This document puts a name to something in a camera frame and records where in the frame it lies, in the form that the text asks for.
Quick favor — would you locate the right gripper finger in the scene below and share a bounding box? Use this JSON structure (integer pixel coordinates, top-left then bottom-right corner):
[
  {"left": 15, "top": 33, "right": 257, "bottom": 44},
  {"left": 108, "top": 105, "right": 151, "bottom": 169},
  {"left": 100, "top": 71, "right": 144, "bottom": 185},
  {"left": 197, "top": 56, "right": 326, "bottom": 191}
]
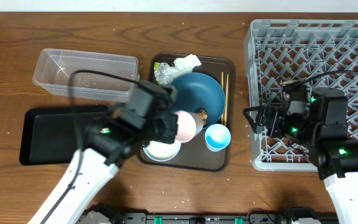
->
[
  {"left": 243, "top": 106, "right": 264, "bottom": 116},
  {"left": 244, "top": 112, "right": 262, "bottom": 134}
]

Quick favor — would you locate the pink cup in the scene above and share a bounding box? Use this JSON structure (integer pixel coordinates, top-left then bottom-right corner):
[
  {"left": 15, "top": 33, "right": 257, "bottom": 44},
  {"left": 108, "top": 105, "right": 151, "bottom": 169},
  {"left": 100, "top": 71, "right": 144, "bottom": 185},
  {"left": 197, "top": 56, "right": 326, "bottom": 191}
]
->
[{"left": 175, "top": 111, "right": 204, "bottom": 143}]

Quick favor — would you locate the light blue cup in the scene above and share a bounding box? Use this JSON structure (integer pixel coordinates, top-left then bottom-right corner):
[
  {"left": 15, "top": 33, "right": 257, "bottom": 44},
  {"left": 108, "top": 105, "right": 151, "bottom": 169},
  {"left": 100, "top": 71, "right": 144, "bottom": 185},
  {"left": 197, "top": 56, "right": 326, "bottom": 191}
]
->
[{"left": 204, "top": 124, "right": 231, "bottom": 152}]

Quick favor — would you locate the dark blue bowl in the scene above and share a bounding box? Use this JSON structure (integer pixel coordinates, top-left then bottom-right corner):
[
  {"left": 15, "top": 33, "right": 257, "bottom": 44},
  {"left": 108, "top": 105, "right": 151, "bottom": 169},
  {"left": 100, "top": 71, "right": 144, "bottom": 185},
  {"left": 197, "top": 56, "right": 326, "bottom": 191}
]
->
[{"left": 171, "top": 73, "right": 225, "bottom": 126}]

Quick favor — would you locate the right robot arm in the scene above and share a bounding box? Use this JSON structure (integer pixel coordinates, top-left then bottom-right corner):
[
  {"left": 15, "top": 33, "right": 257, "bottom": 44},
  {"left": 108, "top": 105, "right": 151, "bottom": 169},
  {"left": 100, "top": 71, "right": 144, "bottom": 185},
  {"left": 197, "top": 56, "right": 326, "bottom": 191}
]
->
[{"left": 243, "top": 87, "right": 358, "bottom": 223}]

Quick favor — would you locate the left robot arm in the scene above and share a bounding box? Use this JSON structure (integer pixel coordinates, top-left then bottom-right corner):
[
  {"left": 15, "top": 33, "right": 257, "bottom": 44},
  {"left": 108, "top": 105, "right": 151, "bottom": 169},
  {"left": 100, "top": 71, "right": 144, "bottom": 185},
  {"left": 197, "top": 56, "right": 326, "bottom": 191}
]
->
[{"left": 30, "top": 103, "right": 178, "bottom": 223}]

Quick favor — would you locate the grey dishwasher rack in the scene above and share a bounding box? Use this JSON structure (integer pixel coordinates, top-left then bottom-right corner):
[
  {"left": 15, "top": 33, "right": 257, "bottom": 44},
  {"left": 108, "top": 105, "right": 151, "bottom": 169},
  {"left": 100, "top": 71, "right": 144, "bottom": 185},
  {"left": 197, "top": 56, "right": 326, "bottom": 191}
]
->
[{"left": 243, "top": 19, "right": 358, "bottom": 172}]

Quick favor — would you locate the small bowl with rice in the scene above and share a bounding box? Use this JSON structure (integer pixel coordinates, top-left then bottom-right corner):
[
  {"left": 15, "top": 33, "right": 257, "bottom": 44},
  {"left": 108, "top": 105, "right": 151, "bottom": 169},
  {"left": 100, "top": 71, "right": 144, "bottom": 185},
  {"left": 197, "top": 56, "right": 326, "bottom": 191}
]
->
[{"left": 143, "top": 140, "right": 181, "bottom": 162}]

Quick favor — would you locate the brown serving tray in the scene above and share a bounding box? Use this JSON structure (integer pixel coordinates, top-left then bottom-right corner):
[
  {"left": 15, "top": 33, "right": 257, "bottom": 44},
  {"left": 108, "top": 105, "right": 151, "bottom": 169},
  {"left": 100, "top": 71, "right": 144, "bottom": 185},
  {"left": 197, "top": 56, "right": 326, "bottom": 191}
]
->
[{"left": 139, "top": 56, "right": 236, "bottom": 172}]

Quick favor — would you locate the brown food scrap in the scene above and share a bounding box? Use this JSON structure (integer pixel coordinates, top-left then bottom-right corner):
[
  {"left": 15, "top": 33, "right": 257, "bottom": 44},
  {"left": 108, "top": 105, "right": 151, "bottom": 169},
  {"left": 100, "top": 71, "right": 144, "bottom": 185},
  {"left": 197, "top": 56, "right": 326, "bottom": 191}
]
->
[{"left": 196, "top": 108, "right": 208, "bottom": 126}]

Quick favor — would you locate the crumpled foil wrapper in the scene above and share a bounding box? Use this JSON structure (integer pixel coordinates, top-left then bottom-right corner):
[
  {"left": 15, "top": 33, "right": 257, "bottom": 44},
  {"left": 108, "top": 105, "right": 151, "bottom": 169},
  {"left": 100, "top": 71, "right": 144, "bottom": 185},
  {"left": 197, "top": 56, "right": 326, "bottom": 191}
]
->
[{"left": 154, "top": 62, "right": 179, "bottom": 85}]

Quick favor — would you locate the crumpled white napkin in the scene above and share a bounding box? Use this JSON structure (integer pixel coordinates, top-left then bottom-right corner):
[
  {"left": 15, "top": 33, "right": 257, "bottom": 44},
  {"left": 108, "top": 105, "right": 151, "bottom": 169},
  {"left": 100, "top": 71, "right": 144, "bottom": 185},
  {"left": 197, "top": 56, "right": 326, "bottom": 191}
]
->
[{"left": 173, "top": 54, "right": 201, "bottom": 71}]

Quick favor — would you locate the clear plastic container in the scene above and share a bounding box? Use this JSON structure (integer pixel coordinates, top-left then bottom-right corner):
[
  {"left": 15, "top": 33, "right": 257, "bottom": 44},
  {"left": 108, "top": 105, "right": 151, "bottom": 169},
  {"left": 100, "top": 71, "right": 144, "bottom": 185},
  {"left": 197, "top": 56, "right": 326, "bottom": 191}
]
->
[{"left": 33, "top": 49, "right": 140, "bottom": 102}]

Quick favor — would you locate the black bin lid tray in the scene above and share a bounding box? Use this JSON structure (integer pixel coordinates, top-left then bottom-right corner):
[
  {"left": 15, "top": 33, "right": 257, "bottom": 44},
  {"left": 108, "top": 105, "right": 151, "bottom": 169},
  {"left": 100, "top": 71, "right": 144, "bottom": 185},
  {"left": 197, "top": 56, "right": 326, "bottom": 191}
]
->
[{"left": 19, "top": 105, "right": 108, "bottom": 166}]

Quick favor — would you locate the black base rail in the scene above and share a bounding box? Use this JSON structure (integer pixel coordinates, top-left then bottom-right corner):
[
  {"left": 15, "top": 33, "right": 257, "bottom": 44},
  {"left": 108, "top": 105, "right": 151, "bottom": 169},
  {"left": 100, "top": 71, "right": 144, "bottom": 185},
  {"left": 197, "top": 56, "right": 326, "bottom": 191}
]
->
[{"left": 76, "top": 203, "right": 339, "bottom": 224}]

